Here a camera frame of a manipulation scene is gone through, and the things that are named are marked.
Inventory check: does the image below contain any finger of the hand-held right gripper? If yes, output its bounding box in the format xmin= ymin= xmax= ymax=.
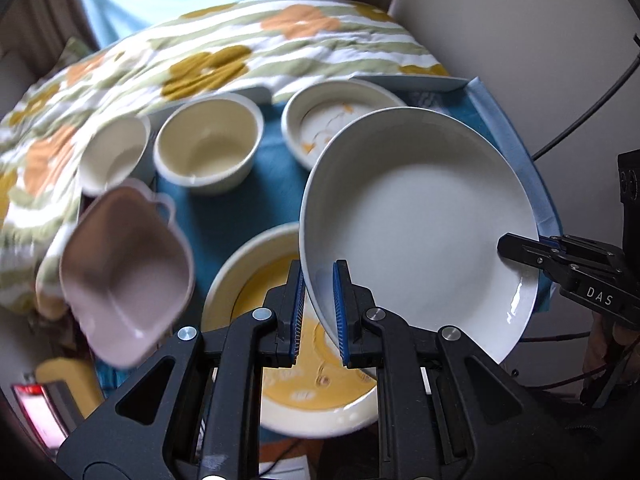
xmin=497 ymin=232 xmax=640 ymax=326
xmin=547 ymin=234 xmax=626 ymax=286

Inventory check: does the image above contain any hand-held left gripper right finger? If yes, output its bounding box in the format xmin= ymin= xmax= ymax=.
xmin=332 ymin=259 xmax=585 ymax=480

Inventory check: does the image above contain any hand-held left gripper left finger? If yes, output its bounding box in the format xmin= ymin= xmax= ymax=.
xmin=56 ymin=259 xmax=307 ymax=480

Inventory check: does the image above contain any cream bowl with yellow inside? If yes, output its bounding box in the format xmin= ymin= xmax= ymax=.
xmin=201 ymin=222 xmax=378 ymax=438

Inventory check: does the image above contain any large white plate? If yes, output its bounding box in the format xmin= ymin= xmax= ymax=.
xmin=298 ymin=106 xmax=541 ymax=365

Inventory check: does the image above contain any pink square handled dish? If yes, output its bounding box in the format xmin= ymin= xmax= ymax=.
xmin=59 ymin=178 xmax=197 ymax=368

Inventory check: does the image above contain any cream thick-rimmed bowl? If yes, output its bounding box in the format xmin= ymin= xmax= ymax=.
xmin=153 ymin=92 xmax=265 ymax=196

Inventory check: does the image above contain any cream dish with orange pattern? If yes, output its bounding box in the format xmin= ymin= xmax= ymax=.
xmin=281 ymin=79 xmax=408 ymax=171

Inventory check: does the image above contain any off-white round bowl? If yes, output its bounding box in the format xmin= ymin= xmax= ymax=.
xmin=78 ymin=115 xmax=152 ymax=198

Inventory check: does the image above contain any person's right hand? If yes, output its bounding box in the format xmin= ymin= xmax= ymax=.
xmin=582 ymin=310 xmax=640 ymax=381

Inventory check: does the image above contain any teal patterned tablecloth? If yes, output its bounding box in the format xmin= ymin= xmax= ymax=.
xmin=92 ymin=76 xmax=558 ymax=406

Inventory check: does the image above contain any yellow cloth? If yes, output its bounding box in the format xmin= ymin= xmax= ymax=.
xmin=34 ymin=356 xmax=106 ymax=413

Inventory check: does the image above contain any device with red screen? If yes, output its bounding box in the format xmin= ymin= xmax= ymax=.
xmin=11 ymin=381 xmax=83 ymax=448

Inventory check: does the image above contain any floral striped blanket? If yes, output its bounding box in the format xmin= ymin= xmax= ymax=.
xmin=0 ymin=0 xmax=451 ymax=316

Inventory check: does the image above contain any green patterned pillow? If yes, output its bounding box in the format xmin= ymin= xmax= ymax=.
xmin=50 ymin=36 xmax=98 ymax=73

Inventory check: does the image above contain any dark red cable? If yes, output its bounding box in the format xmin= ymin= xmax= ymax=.
xmin=517 ymin=331 xmax=608 ymax=392

